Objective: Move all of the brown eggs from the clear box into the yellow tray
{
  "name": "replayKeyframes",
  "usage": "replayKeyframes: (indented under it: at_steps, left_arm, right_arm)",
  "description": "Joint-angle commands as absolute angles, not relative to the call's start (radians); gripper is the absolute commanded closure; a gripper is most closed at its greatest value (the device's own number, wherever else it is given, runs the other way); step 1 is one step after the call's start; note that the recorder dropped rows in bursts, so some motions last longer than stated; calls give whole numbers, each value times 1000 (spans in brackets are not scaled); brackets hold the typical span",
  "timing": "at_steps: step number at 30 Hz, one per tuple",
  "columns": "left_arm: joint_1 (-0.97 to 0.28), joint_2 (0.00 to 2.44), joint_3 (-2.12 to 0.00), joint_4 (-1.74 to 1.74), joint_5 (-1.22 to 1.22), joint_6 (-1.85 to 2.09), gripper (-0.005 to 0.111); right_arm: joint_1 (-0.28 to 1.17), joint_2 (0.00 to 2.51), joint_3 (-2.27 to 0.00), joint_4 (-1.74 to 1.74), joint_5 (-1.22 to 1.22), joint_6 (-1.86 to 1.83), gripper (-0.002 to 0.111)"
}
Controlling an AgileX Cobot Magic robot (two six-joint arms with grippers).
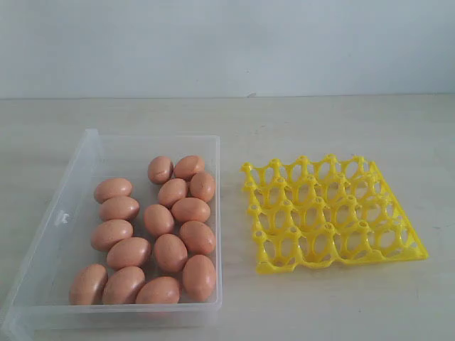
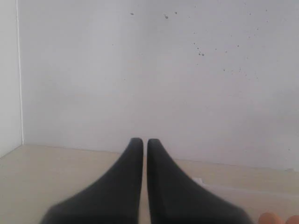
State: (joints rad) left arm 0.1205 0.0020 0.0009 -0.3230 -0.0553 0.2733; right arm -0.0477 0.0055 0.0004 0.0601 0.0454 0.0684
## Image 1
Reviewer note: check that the brown egg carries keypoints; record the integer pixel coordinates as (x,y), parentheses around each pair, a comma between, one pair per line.
(198,237)
(119,208)
(199,277)
(202,186)
(188,166)
(107,234)
(158,220)
(170,253)
(161,290)
(160,170)
(123,286)
(112,187)
(190,209)
(88,285)
(133,251)
(172,191)

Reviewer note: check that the yellow plastic egg tray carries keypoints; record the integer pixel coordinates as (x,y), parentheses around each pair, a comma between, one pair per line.
(317,213)

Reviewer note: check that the clear plastic container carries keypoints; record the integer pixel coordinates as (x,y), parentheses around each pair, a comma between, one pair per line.
(61,248)

